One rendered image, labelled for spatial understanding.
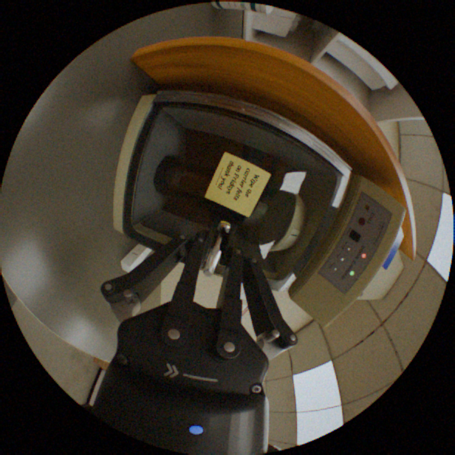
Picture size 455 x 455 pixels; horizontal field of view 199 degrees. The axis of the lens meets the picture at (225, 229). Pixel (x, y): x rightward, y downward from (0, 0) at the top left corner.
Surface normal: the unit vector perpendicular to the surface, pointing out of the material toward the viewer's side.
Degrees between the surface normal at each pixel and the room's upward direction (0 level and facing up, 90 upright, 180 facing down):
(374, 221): 135
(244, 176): 90
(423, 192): 179
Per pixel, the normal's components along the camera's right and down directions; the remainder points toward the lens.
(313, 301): -0.71, 0.03
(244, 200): -0.06, 0.37
